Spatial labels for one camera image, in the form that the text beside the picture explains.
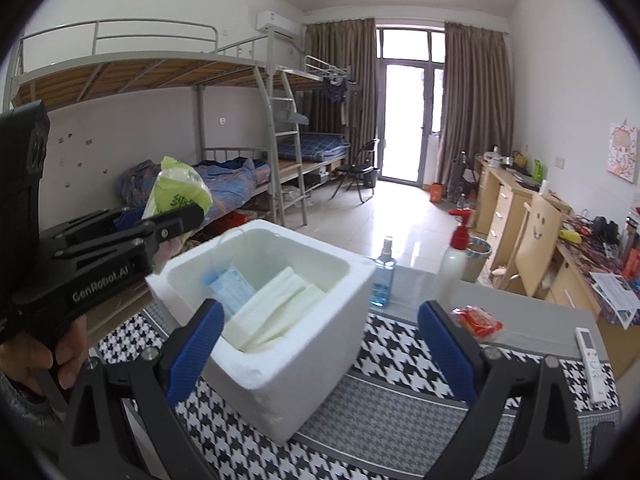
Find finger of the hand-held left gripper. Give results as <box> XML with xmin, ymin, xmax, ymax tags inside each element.
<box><xmin>40</xmin><ymin>207</ymin><xmax>151</xmax><ymax>249</ymax></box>
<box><xmin>52</xmin><ymin>203</ymin><xmax>206</xmax><ymax>262</ymax></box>

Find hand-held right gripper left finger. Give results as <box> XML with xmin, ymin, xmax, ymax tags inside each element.
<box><xmin>59</xmin><ymin>298</ymin><xmax>226</xmax><ymax>480</ymax></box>

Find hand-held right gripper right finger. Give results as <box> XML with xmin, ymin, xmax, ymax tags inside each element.
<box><xmin>417</xmin><ymin>300</ymin><xmax>586</xmax><ymax>480</ymax></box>

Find green tissue pack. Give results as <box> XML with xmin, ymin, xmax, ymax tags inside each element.
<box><xmin>141</xmin><ymin>156</ymin><xmax>214</xmax><ymax>221</ymax></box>

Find blue face mask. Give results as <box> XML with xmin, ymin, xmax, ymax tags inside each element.
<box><xmin>200</xmin><ymin>230</ymin><xmax>261</xmax><ymax>324</ymax></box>

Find white packets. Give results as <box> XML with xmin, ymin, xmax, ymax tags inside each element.
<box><xmin>220</xmin><ymin>266</ymin><xmax>311</xmax><ymax>349</ymax></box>

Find white foam box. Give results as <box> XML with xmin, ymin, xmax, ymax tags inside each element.
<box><xmin>145</xmin><ymin>219</ymin><xmax>377</xmax><ymax>444</ymax></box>

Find person's left forearm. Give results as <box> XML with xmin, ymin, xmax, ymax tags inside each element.
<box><xmin>0</xmin><ymin>370</ymin><xmax>51</xmax><ymax>466</ymax></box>

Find person's left hand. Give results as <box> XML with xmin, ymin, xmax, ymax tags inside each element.
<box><xmin>0</xmin><ymin>317</ymin><xmax>90</xmax><ymax>401</ymax></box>

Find red snack packet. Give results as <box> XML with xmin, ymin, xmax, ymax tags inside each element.
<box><xmin>449</xmin><ymin>306</ymin><xmax>506</xmax><ymax>342</ymax></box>

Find houndstooth table mat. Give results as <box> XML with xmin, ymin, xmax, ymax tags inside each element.
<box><xmin>95</xmin><ymin>310</ymin><xmax>624</xmax><ymax>480</ymax></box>

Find blue plaid quilt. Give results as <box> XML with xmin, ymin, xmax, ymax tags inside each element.
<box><xmin>120</xmin><ymin>157</ymin><xmax>274</xmax><ymax>222</ymax></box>

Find white pump bottle red cap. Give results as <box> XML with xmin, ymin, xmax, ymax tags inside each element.
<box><xmin>437</xmin><ymin>208</ymin><xmax>474</xmax><ymax>299</ymax></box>

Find blue spray bottle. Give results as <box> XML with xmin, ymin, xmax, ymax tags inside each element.
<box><xmin>370</xmin><ymin>236</ymin><xmax>397</xmax><ymax>309</ymax></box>

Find trash bin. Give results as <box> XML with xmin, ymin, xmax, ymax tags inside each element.
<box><xmin>465</xmin><ymin>237</ymin><xmax>494</xmax><ymax>282</ymax></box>

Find white folded cloth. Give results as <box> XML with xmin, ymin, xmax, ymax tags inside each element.
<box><xmin>240</xmin><ymin>282</ymin><xmax>341</xmax><ymax>354</ymax></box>

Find metal bed ladder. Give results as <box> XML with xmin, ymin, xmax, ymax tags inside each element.
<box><xmin>252</xmin><ymin>67</ymin><xmax>309</xmax><ymax>229</ymax></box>

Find white remote control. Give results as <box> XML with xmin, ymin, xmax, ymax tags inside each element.
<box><xmin>575</xmin><ymin>327</ymin><xmax>614</xmax><ymax>406</ymax></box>

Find wooden desk with patterned cover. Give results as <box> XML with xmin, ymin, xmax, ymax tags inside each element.
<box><xmin>542</xmin><ymin>220</ymin><xmax>640</xmax><ymax>362</ymax></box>

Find wooden chair with smiley face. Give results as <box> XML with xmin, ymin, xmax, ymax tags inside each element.
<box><xmin>500</xmin><ymin>192</ymin><xmax>564</xmax><ymax>299</ymax></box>

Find metal bunk bed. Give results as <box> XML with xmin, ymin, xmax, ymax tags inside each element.
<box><xmin>7</xmin><ymin>19</ymin><xmax>312</xmax><ymax>242</ymax></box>
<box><xmin>280</xmin><ymin>55</ymin><xmax>362</xmax><ymax>197</ymax></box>

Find blue plaid mattress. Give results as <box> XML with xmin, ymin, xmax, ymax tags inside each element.
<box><xmin>277</xmin><ymin>132</ymin><xmax>351</xmax><ymax>164</ymax></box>

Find wooden desk with drawers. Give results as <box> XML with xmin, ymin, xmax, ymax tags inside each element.
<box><xmin>472</xmin><ymin>155</ymin><xmax>574</xmax><ymax>282</ymax></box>

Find black phone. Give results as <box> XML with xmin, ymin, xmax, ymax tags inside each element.
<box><xmin>591</xmin><ymin>419</ymin><xmax>621</xmax><ymax>467</ymax></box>

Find printed papers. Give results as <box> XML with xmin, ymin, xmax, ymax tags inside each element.
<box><xmin>590</xmin><ymin>270</ymin><xmax>640</xmax><ymax>327</ymax></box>

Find black bag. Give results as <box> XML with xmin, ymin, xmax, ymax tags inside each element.
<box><xmin>450</xmin><ymin>150</ymin><xmax>479</xmax><ymax>204</ymax></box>

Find black folding chair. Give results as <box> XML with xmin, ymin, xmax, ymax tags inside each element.
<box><xmin>332</xmin><ymin>139</ymin><xmax>381</xmax><ymax>205</ymax></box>

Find dark hanging clothes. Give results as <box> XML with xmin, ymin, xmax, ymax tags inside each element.
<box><xmin>320</xmin><ymin>75</ymin><xmax>351</xmax><ymax>124</ymax></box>

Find brown curtain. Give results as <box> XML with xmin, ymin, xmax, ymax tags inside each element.
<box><xmin>305</xmin><ymin>19</ymin><xmax>376</xmax><ymax>159</ymax></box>
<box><xmin>444</xmin><ymin>21</ymin><xmax>516</xmax><ymax>196</ymax></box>

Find cluster of toiletry bottles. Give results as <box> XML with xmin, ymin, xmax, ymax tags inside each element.
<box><xmin>620</xmin><ymin>205</ymin><xmax>640</xmax><ymax>282</ymax></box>

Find white air conditioner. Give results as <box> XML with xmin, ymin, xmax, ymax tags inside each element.
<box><xmin>256</xmin><ymin>10</ymin><xmax>307</xmax><ymax>41</ymax></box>

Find glass balcony door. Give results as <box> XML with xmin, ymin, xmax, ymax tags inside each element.
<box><xmin>375</xmin><ymin>22</ymin><xmax>447</xmax><ymax>186</ymax></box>

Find pink wall picture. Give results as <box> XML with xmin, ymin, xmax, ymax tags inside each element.
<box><xmin>606</xmin><ymin>122</ymin><xmax>640</xmax><ymax>185</ymax></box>

